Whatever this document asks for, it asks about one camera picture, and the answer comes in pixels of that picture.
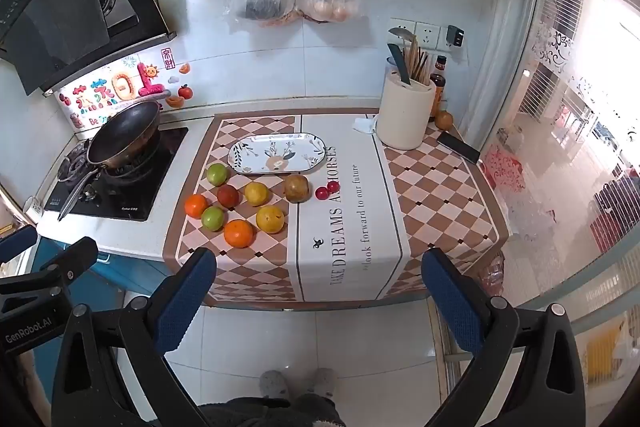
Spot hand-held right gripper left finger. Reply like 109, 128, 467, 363
52, 247, 218, 427

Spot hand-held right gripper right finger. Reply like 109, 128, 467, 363
421, 248, 586, 427

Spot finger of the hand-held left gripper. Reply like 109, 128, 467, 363
0, 236, 99, 304
0, 226, 39, 261

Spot green apple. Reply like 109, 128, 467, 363
206, 163, 230, 186
201, 206, 225, 232

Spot dark red apple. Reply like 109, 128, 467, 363
216, 184, 241, 209

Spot large spotted yellow citrus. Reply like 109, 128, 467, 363
255, 205, 286, 235

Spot small yellow citrus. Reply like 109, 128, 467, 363
244, 181, 270, 208

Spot brown pear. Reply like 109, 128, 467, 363
284, 174, 309, 204

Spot floral oval plate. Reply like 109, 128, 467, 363
227, 133, 327, 176

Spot black gas stove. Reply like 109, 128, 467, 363
42, 127, 190, 223

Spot brown checkered table mat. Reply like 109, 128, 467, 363
162, 108, 511, 308

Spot grey slipper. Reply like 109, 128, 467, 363
259, 370, 291, 401
304, 367, 337, 401

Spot black frying pan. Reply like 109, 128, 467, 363
57, 100, 163, 222

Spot red patterned glass sticker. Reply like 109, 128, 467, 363
482, 144, 527, 194

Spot person's dark trouser legs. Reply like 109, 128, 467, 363
197, 394, 347, 427

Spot black smartphone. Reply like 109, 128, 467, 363
436, 130, 482, 165

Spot cream utensil holder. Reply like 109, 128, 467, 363
375, 69, 436, 152

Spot crumpled white tissue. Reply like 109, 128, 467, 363
351, 115, 380, 136

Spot glass sliding door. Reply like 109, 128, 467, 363
500, 0, 640, 325

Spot dark sauce bottle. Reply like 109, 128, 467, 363
428, 55, 448, 123

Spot black range hood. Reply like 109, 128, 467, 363
0, 0, 177, 96

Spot bundle of wooden chopsticks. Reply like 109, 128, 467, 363
402, 36, 431, 86

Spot metal ladle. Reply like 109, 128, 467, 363
388, 27, 418, 46

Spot colourful wall stickers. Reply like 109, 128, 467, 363
57, 48, 195, 128

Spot teal handled knife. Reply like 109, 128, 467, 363
386, 43, 412, 86

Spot white wall socket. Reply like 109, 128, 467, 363
416, 22, 441, 50
389, 18, 416, 46

